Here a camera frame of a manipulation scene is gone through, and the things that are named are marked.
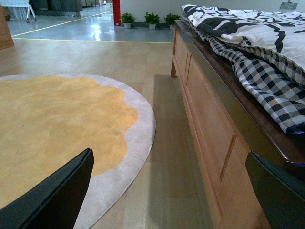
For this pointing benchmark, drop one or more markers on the potted green plant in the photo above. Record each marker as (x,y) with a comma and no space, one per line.
(170,20)
(152,20)
(127,19)

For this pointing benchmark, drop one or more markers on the right potted green plant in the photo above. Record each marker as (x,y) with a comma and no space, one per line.
(170,20)

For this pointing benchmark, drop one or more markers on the red fire cabinet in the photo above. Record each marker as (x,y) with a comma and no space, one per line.
(116,12)

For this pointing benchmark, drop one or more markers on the round yellow and grey rug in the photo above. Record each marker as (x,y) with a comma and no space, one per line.
(45,121)

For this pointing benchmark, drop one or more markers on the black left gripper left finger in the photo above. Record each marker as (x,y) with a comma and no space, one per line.
(56,201)

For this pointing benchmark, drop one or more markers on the black white floral duvet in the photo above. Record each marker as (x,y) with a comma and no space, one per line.
(283,33)

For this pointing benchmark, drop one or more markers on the wooden bed frame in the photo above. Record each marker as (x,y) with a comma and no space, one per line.
(227,123)

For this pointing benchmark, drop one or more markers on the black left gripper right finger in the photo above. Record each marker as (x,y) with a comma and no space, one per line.
(281,195)

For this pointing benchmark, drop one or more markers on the middle potted green plant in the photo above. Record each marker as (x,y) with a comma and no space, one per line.
(152,20)

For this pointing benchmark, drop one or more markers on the left potted green plant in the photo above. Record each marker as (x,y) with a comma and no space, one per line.
(127,19)

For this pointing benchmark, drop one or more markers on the black white checkered blanket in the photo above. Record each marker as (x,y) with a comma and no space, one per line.
(283,99)

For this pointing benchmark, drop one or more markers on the grey wall socket plate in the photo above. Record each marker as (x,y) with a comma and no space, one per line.
(288,5)

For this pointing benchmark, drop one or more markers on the wooden cabinet at left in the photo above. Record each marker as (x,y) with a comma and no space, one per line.
(6,40)

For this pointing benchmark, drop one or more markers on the white folding stand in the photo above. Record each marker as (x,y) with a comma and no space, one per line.
(20,9)

